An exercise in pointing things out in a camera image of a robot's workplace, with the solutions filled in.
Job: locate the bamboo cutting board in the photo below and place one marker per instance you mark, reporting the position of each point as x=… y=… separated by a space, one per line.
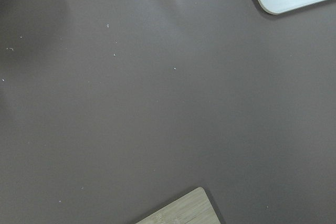
x=194 y=207

